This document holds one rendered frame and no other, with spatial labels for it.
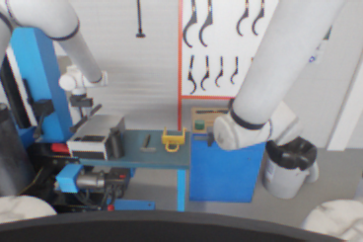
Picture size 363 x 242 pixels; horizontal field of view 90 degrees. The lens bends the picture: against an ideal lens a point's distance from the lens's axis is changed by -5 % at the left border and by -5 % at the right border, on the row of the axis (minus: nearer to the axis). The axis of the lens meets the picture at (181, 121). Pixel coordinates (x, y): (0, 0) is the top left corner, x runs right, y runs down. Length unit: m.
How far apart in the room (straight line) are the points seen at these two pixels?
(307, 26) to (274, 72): 0.08
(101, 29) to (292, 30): 2.79
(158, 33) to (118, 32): 0.53
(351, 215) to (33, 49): 1.54
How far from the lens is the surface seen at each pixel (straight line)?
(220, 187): 2.28
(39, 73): 1.53
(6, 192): 1.45
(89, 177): 1.34
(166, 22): 2.78
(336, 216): 0.36
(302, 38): 0.35
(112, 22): 2.94
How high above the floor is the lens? 1.84
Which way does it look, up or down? 27 degrees down
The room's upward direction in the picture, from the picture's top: 1 degrees clockwise
